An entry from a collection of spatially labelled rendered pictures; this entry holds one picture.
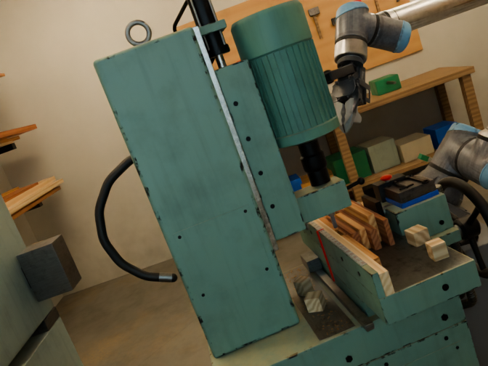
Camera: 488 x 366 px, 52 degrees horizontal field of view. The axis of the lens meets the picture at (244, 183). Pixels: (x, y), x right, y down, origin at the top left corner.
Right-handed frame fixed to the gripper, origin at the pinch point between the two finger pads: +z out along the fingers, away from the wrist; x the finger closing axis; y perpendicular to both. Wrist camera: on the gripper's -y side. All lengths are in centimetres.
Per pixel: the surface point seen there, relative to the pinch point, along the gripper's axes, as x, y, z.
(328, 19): 158, 209, -196
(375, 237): -10.2, -0.9, 29.9
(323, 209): 0.7, -6.6, 23.4
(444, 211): -21.1, 13.0, 21.8
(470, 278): -32, -2, 39
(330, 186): -1.4, -7.3, 18.0
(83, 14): 306, 59, -182
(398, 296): -23, -13, 44
